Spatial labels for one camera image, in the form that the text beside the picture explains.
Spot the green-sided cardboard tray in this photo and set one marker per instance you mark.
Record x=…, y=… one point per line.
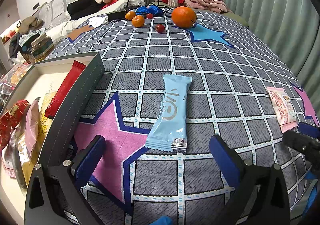
x=46, y=77

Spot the large orange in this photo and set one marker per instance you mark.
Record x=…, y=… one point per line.
x=183, y=17

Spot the pile of bagged snacks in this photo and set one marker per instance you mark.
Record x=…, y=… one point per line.
x=11, y=79

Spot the brown star cutout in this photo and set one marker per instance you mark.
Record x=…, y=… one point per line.
x=77, y=32

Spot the small mandarin far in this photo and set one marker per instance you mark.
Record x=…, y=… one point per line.
x=130, y=15

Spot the black power adapter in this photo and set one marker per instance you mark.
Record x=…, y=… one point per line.
x=116, y=15

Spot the red festive snack packet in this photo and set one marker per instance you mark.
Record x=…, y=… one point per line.
x=10, y=120

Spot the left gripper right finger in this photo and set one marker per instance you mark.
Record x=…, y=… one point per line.
x=229, y=162

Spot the cherry tomato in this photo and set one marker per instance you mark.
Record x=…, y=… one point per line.
x=149, y=16
x=159, y=28

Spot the black folded clothing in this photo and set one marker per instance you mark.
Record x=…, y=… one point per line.
x=82, y=8

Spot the pink star cutout right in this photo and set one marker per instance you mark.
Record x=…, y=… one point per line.
x=309, y=112

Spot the blue star cutout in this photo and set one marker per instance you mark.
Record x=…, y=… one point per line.
x=199, y=33

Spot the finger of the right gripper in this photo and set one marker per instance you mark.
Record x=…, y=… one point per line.
x=309, y=130
x=303, y=144

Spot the pink star cutout near tray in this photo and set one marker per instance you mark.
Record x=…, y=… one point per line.
x=124, y=145

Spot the blue crumpled bag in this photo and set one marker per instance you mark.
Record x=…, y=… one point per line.
x=154, y=10

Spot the white crumpled tissue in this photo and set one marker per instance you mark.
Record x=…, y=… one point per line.
x=97, y=21

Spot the small mandarin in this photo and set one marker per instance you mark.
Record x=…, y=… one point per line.
x=138, y=21
x=130, y=15

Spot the cherry tomato near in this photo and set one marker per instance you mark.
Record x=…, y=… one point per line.
x=159, y=28

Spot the long red snack bar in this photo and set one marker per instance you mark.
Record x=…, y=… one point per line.
x=68, y=82

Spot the grey sofa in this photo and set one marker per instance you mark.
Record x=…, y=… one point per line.
x=15, y=47

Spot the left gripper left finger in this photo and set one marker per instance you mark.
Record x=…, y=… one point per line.
x=86, y=160

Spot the cherry tomato far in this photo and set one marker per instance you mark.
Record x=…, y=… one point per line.
x=149, y=16

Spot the light blue wafer bar packet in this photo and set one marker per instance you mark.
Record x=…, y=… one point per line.
x=169, y=130

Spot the stacked tin jar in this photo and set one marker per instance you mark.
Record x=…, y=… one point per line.
x=41, y=47

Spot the pink cranberry crisp packet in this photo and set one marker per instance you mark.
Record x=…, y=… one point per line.
x=10, y=158

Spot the grey checkered tablecloth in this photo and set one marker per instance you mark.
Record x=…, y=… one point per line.
x=227, y=96

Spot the pink wafer bar packet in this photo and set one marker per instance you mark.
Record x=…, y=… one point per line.
x=31, y=126

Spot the small mandarin near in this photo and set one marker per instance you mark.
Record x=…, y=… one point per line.
x=138, y=21

